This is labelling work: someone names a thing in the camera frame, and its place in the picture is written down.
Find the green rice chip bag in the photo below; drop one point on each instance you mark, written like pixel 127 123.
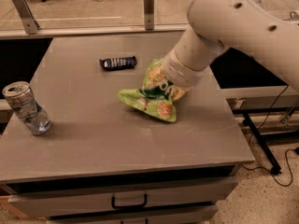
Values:
pixel 157 95

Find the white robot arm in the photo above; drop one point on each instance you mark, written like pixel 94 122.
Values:
pixel 216 25

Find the dark rxbar blueberry bar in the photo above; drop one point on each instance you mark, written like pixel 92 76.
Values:
pixel 115 64

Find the grey drawer cabinet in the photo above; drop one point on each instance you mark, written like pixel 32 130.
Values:
pixel 98 147

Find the silver drink can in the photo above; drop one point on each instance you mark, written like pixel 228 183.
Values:
pixel 22 101

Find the black metal stand leg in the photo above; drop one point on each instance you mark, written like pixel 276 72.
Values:
pixel 275 170

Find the black drawer handle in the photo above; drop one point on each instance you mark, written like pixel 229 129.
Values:
pixel 129 201

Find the middle metal rail bracket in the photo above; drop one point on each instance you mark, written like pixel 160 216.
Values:
pixel 149 14

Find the metal rail bracket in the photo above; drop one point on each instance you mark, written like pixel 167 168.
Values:
pixel 149 14
pixel 29 23

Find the left metal rail bracket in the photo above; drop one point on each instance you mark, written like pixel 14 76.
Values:
pixel 29 23

